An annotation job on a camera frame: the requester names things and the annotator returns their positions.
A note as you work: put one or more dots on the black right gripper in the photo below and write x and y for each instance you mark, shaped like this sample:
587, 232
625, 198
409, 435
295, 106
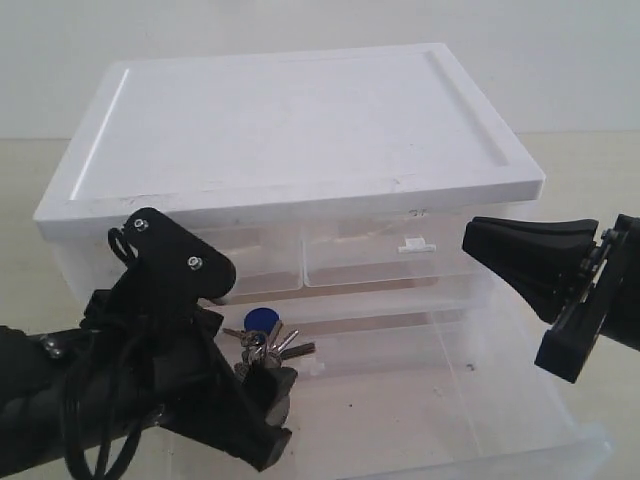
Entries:
541, 262

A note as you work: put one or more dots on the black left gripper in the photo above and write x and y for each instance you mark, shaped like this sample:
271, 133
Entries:
153, 347

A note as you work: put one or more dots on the key bunch with blue fob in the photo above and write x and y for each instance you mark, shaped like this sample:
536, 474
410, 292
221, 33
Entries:
262, 344

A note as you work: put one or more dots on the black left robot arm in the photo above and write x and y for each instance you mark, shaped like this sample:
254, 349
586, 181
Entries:
47, 410

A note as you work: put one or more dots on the white translucent drawer cabinet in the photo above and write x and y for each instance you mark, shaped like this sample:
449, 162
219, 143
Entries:
287, 139

